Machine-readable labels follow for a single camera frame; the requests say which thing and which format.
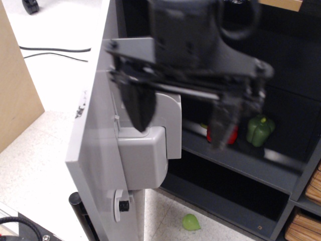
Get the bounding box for upper wicker basket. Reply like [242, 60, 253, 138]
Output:
[305, 162, 321, 206]

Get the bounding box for red toy bell pepper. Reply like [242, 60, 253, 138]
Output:
[206, 126, 239, 145]

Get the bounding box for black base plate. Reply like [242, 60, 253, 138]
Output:
[18, 213, 61, 241]

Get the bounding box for dark grey fridge cabinet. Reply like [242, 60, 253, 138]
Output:
[122, 1, 320, 240]

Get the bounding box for grey toy fridge door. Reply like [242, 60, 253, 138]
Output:
[66, 1, 182, 240]

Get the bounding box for green toy pear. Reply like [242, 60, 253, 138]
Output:
[182, 213, 201, 231]

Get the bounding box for green toy bell pepper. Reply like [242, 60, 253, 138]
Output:
[246, 114, 275, 147]

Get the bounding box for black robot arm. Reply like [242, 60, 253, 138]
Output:
[106, 1, 274, 150]

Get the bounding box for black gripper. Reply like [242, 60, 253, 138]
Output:
[106, 1, 274, 150]

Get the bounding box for black braided cable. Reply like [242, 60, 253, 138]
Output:
[0, 217, 45, 241]

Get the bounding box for thin black floor cable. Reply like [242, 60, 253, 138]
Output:
[24, 53, 89, 63]

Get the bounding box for wooden board on shelf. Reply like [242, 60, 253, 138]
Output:
[259, 0, 303, 12]

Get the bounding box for black caster wheel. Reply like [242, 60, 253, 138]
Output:
[22, 0, 39, 15]

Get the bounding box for black cylindrical door handle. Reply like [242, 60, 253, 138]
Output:
[68, 192, 99, 241]

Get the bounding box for light brown wooden panel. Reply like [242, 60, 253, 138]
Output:
[1, 4, 44, 151]

